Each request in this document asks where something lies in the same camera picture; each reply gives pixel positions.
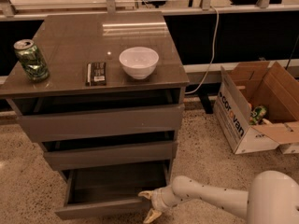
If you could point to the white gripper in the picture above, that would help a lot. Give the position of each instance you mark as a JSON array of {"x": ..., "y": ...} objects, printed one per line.
[{"x": 159, "y": 200}]

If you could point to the grey bottom drawer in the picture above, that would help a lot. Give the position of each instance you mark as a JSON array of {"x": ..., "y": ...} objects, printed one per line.
[{"x": 111, "y": 190}]

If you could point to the grey drawer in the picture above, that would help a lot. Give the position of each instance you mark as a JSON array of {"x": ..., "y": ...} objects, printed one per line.
[
  {"x": 110, "y": 150},
  {"x": 111, "y": 190},
  {"x": 59, "y": 118}
]

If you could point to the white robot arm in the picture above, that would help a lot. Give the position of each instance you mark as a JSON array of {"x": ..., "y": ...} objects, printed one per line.
[{"x": 272, "y": 198}]

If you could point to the grey middle drawer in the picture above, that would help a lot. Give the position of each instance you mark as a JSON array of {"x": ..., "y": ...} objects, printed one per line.
[{"x": 110, "y": 150}]

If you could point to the grey drawer cabinet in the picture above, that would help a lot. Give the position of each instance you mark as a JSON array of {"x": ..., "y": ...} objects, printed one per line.
[{"x": 69, "y": 43}]

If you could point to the grey top drawer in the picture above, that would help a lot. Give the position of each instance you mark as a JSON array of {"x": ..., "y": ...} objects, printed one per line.
[{"x": 59, "y": 118}]

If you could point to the green bag in box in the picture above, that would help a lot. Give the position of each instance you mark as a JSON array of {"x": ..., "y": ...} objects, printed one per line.
[{"x": 257, "y": 114}]

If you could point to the white bowl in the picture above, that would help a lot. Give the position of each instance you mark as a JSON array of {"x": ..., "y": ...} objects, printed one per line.
[{"x": 139, "y": 62}]

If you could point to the white cardboard box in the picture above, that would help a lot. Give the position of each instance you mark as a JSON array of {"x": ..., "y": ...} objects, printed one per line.
[{"x": 252, "y": 84}]

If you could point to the green soda can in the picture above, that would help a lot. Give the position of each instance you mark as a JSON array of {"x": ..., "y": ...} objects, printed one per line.
[{"x": 31, "y": 59}]

